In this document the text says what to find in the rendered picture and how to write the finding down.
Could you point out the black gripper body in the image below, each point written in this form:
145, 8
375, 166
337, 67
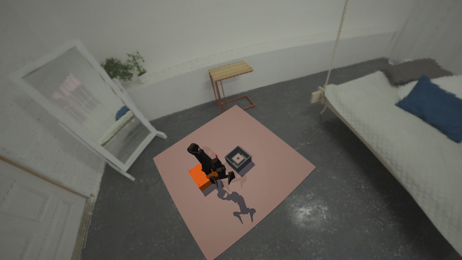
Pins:
222, 176

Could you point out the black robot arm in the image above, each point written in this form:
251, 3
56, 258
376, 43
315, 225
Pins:
208, 164

